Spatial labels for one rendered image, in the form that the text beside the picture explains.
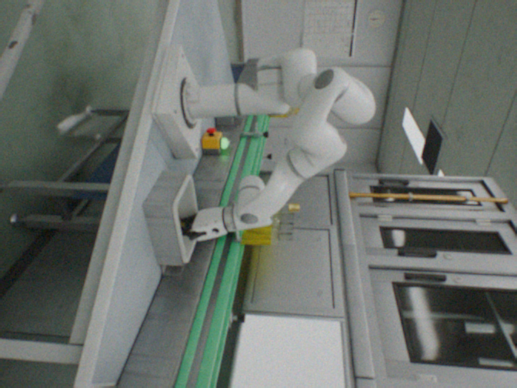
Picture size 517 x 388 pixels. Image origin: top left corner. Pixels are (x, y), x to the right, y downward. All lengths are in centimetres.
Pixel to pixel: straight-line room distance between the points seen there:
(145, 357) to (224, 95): 74
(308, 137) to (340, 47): 633
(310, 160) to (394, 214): 96
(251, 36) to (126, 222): 635
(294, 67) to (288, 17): 599
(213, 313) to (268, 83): 67
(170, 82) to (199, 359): 74
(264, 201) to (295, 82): 33
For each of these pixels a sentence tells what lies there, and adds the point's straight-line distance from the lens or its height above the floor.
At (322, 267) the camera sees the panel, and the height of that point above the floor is 126.
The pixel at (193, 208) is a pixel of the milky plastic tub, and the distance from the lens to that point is 120.
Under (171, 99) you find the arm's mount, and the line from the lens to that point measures 110.
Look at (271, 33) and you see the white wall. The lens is 711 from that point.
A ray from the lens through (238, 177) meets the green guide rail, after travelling 146.
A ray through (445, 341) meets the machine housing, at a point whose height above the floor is 164.
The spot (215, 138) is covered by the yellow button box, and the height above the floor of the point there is 81.
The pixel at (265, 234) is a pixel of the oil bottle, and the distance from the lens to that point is 135.
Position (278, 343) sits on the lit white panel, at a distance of 124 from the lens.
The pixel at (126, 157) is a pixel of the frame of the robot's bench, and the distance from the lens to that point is 111.
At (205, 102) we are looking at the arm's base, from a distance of 116.
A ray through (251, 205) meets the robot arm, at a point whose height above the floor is 104.
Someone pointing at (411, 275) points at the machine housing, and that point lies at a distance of 154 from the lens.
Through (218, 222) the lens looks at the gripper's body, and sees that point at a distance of 109.
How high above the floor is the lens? 116
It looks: 6 degrees down
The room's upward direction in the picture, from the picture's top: 92 degrees clockwise
